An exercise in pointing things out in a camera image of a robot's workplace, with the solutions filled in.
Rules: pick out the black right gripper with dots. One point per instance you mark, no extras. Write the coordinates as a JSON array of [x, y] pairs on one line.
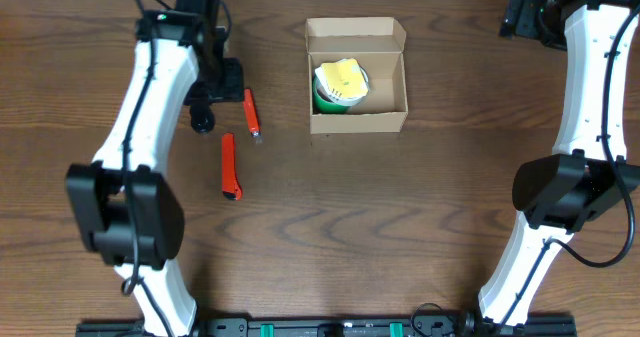
[[516, 15]]

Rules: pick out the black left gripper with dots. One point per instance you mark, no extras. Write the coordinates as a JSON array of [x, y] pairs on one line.
[[230, 82]]

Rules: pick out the orange stapler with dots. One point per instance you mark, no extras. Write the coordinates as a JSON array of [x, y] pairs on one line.
[[251, 114]]

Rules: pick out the white masking tape roll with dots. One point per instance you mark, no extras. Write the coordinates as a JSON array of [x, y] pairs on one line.
[[350, 94]]

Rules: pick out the green tape roll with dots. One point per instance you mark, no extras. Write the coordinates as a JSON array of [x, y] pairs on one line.
[[322, 103]]

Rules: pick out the yellow sticky note pad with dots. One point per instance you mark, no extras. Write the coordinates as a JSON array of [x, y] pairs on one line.
[[342, 79]]

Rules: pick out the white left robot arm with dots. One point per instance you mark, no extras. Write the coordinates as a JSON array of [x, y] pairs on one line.
[[122, 202]]

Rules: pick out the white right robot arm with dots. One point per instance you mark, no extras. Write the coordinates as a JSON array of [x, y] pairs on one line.
[[587, 172]]

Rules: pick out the black correction tape dispenser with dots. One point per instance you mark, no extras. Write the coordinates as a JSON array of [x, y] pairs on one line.
[[202, 118]]

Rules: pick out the orange utility knife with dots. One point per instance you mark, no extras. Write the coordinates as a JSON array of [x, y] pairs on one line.
[[231, 188]]

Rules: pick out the open cardboard box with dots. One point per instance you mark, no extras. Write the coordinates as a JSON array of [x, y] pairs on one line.
[[360, 64]]

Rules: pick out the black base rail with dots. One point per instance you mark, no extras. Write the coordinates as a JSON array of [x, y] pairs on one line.
[[431, 325]]

